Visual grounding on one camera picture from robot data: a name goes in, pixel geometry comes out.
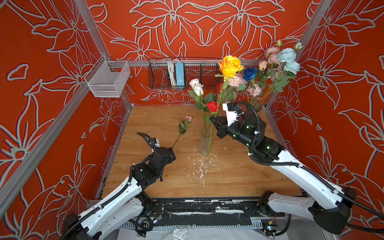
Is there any cream rose flower stem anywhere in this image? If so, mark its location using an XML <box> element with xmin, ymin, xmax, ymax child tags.
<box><xmin>258</xmin><ymin>61</ymin><xmax>270</xmax><ymax>90</ymax></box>

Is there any dark blue rose stem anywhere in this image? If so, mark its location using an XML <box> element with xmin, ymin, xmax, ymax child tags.
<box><xmin>243</xmin><ymin>67</ymin><xmax>258</xmax><ymax>87</ymax></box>

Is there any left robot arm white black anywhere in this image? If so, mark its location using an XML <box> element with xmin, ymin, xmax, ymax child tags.
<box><xmin>61</xmin><ymin>133</ymin><xmax>176</xmax><ymax>240</ymax></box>

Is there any white cable bundle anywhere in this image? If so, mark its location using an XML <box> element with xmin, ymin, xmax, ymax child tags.
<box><xmin>166</xmin><ymin>59</ymin><xmax>178</xmax><ymax>88</ymax></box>

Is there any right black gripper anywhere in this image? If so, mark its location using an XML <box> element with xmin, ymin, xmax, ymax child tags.
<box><xmin>209</xmin><ymin>114</ymin><xmax>257</xmax><ymax>149</ymax></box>

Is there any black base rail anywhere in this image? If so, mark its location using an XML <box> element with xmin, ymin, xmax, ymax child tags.
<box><xmin>124</xmin><ymin>196</ymin><xmax>286</xmax><ymax>229</ymax></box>

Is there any light blue box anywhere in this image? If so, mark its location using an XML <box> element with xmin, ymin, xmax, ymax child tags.
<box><xmin>175</xmin><ymin>62</ymin><xmax>185</xmax><ymax>89</ymax></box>

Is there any black wire wall basket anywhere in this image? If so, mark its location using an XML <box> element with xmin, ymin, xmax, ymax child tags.
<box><xmin>148</xmin><ymin>58</ymin><xmax>223</xmax><ymax>90</ymax></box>

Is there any small pink rose stem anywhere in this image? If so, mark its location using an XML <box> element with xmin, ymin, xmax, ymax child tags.
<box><xmin>172</xmin><ymin>116</ymin><xmax>193</xmax><ymax>148</ymax></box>

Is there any orange yellow rose stem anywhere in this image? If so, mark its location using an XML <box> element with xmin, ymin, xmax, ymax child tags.
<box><xmin>206</xmin><ymin>55</ymin><xmax>244</xmax><ymax>157</ymax></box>

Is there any light blue peony stem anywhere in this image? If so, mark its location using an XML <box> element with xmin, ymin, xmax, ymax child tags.
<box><xmin>259</xmin><ymin>42</ymin><xmax>303</xmax><ymax>105</ymax></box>

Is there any white mesh wall basket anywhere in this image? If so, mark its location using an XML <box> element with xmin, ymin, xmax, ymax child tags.
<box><xmin>85</xmin><ymin>58</ymin><xmax>131</xmax><ymax>98</ymax></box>

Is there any white rose stem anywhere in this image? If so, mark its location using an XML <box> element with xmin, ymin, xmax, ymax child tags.
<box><xmin>188</xmin><ymin>79</ymin><xmax>215</xmax><ymax>137</ymax></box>

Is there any large pink peony stem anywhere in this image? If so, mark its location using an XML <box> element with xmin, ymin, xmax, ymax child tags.
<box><xmin>227</xmin><ymin>75</ymin><xmax>247</xmax><ymax>100</ymax></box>

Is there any pink peony flower stem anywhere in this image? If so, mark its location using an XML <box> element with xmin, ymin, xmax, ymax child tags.
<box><xmin>246</xmin><ymin>84</ymin><xmax>262</xmax><ymax>106</ymax></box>

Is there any bright red rose stem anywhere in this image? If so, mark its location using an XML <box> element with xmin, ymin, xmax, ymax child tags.
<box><xmin>203</xmin><ymin>101</ymin><xmax>218</xmax><ymax>137</ymax></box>

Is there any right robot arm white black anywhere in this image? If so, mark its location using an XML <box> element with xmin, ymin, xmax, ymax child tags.
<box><xmin>210</xmin><ymin>102</ymin><xmax>384</xmax><ymax>235</ymax></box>

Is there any clear glass cylinder vase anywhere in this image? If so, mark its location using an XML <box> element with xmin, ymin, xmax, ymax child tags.
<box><xmin>198</xmin><ymin>129</ymin><xmax>213</xmax><ymax>156</ymax></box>

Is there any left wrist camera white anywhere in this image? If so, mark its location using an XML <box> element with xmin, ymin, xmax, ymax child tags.
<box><xmin>152</xmin><ymin>138</ymin><xmax>160</xmax><ymax>148</ymax></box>

